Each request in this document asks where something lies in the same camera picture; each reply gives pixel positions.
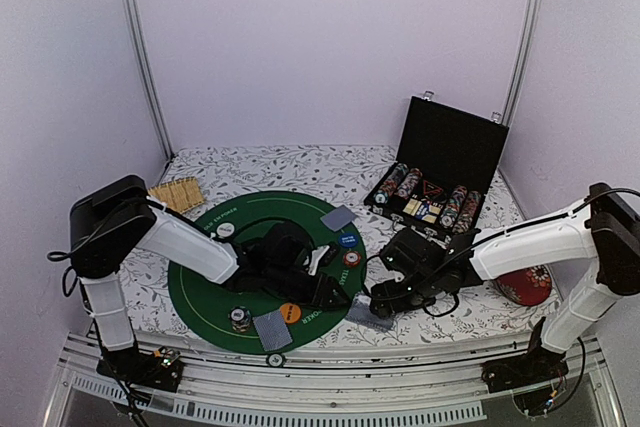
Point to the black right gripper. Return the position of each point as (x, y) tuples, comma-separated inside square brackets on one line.
[(384, 298)]

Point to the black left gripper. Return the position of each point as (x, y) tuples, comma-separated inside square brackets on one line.
[(323, 302)]

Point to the blue checked card deck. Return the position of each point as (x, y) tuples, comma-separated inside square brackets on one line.
[(360, 314)]

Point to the small chip stack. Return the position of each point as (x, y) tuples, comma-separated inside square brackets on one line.
[(352, 258)]

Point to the orange big blind button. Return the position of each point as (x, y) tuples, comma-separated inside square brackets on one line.
[(290, 312)]

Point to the blue small blind button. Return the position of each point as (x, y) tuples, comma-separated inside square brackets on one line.
[(348, 240)]

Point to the dealt cards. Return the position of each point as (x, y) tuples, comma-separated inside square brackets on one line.
[(273, 332), (338, 218)]

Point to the white dealer button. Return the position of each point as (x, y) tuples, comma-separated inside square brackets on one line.
[(225, 229)]

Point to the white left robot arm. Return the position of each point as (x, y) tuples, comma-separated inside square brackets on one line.
[(109, 224)]

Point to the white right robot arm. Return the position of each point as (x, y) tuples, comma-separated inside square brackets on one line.
[(599, 231)]

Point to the boxed card deck in case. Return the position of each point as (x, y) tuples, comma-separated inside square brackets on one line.
[(423, 210)]

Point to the floral white tablecloth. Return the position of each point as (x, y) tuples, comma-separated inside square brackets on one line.
[(340, 175)]

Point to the red triangle all-in marker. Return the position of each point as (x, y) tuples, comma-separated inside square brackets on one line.
[(431, 190)]

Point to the red floral bowl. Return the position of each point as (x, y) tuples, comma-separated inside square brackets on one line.
[(526, 287)]

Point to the green round poker mat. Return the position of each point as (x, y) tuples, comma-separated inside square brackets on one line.
[(204, 307)]

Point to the black poker chip case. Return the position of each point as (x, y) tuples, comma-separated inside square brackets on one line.
[(450, 147)]

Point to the woven bamboo tray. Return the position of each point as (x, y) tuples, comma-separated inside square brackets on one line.
[(181, 195)]

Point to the aluminium right corner post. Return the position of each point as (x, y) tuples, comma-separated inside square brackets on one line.
[(531, 15)]

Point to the aluminium corner post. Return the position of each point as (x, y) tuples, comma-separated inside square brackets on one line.
[(135, 27), (531, 15)]

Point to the aluminium left corner post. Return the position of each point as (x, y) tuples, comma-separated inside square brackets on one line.
[(135, 27)]

